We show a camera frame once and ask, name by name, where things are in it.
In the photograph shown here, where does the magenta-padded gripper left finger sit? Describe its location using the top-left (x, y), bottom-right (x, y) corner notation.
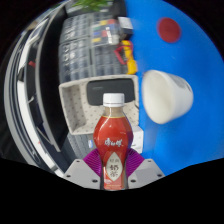
top-left (63, 148), bottom-right (103, 191)

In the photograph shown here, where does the dark grey upright carton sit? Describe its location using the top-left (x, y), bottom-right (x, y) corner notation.
top-left (66, 132), bottom-right (99, 164)

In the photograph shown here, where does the flat black case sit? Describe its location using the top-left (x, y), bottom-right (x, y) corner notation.
top-left (111, 0), bottom-right (128, 18)

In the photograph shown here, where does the white ceramic cup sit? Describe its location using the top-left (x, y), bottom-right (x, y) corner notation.
top-left (141, 69), bottom-right (195, 125)

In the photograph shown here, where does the black zip case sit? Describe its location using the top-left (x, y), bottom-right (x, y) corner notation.
top-left (85, 78), bottom-right (134, 105)

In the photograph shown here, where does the black box with white label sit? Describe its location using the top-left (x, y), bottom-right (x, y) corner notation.
top-left (117, 16), bottom-right (135, 36)

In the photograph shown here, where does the flat round red coaster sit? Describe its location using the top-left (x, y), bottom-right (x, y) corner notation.
top-left (156, 16), bottom-right (182, 44)

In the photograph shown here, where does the clear organizer with coloured parts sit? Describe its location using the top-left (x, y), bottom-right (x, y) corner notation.
top-left (90, 18), bottom-right (120, 47)

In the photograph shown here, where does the green potted plant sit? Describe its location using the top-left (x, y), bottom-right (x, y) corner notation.
top-left (71, 0), bottom-right (114, 13)

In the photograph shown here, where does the beige perforated open box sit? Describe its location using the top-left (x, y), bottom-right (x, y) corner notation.
top-left (58, 74), bottom-right (140, 136)

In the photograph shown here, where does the dark grey overhead shelf unit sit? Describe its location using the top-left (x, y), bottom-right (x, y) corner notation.
top-left (3, 6), bottom-right (73, 176)

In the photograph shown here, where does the red drink bottle white cap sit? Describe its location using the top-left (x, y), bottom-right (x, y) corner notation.
top-left (92, 92), bottom-right (134, 192)

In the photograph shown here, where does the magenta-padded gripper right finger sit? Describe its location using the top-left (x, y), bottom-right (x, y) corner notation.
top-left (126, 148), bottom-right (166, 191)

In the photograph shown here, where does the grey parts drawer cabinet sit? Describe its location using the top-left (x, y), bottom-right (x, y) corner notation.
top-left (59, 39), bottom-right (129, 84)
top-left (59, 15), bottom-right (101, 46)

